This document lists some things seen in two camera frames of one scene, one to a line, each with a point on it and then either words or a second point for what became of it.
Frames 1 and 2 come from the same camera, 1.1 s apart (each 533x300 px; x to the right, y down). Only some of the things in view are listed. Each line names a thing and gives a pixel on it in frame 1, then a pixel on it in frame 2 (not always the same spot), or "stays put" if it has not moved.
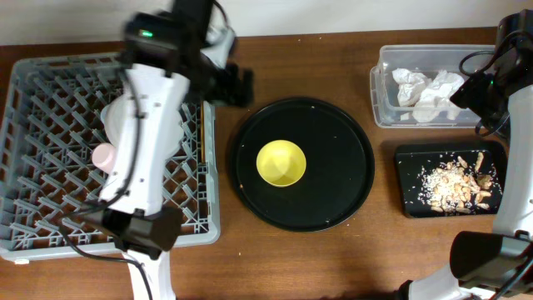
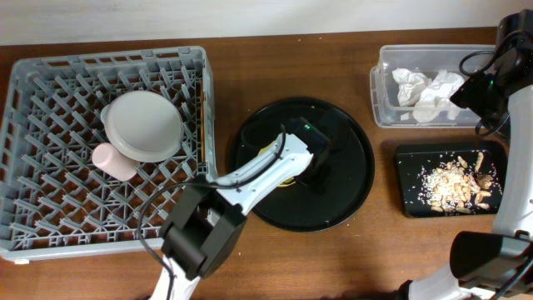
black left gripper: x=240 y=86 to x=341 y=123
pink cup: x=103 y=156 stays put
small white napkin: x=410 y=85 stays put
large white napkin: x=435 y=100 stays put
